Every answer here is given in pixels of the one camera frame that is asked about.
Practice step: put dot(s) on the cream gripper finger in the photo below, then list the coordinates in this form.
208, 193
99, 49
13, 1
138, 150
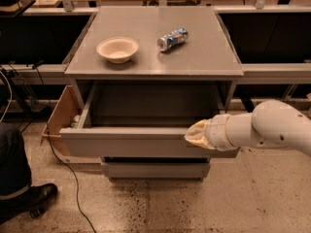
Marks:
198, 128
200, 142

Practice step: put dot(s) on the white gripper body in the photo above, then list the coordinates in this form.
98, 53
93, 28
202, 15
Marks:
216, 132

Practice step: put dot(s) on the grey top drawer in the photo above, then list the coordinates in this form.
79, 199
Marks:
142, 119

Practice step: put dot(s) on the grey drawer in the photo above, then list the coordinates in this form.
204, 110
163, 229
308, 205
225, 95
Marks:
153, 170
142, 119

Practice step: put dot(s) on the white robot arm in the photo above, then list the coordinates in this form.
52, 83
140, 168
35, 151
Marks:
271, 125

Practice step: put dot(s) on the grey drawer cabinet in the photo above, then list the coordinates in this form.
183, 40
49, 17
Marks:
206, 56

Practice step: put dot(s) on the grey bottom drawer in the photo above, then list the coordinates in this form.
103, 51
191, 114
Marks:
153, 170

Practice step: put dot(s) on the crushed blue soda can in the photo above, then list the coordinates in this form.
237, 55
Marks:
172, 39

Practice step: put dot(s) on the white paper bowl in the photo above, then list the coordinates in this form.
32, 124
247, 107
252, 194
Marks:
117, 49

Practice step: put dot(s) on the trash in cardboard box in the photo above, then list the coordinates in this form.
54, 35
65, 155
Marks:
74, 123

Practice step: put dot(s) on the brown cardboard box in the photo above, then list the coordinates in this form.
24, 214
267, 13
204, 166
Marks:
62, 116

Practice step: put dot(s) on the black leather shoe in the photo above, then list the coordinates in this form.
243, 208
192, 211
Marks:
35, 201

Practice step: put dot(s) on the dark trouser leg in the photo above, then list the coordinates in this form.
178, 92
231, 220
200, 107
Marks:
15, 173

